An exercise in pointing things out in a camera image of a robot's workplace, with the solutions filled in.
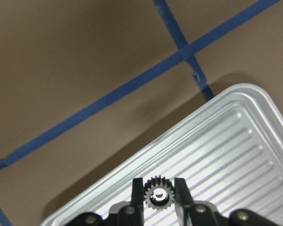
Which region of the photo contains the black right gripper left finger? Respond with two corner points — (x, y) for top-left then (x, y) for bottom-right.
(131, 178), (144, 226)

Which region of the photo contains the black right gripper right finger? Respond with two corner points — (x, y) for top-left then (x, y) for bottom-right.
(174, 178), (193, 226)

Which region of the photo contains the small grey bearing gear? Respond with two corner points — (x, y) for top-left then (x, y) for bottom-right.
(144, 175), (175, 211)

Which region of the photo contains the ribbed silver metal tray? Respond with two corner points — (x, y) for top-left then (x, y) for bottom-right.
(43, 83), (283, 226)

